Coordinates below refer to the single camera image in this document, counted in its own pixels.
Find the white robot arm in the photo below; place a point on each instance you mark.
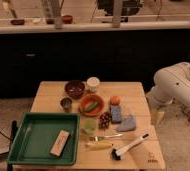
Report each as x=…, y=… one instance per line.
x=170, y=83

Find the green cup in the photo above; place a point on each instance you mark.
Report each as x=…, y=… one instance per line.
x=89, y=126

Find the white cup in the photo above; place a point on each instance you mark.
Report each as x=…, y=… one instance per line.
x=92, y=84

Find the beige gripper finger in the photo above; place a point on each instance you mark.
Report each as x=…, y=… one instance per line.
x=157, y=116

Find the brown bowl on shelf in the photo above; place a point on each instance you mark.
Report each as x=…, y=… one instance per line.
x=67, y=19

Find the purple bowl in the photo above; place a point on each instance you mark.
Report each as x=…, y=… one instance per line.
x=75, y=89

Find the wooden table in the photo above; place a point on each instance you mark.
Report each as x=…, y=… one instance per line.
x=146, y=155

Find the yellow corn cob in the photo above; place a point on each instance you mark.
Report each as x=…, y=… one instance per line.
x=99, y=145

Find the wooden block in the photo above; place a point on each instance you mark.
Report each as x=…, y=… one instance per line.
x=59, y=143

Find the metal fork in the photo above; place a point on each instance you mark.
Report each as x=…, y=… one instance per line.
x=98, y=138

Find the blue-grey cloth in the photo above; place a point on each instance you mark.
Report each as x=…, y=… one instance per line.
x=128, y=124

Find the bunch of dark grapes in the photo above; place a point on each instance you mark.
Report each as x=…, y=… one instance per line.
x=104, y=120

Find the small grey cup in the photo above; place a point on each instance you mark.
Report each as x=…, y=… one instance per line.
x=66, y=104

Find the green plastic tray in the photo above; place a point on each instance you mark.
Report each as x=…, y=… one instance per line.
x=36, y=135

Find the dark red dish on shelf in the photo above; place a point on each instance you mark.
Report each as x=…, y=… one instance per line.
x=17, y=22

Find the orange plate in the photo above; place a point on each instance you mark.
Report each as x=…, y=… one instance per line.
x=89, y=99

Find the orange fruit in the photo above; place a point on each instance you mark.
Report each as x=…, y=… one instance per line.
x=115, y=100

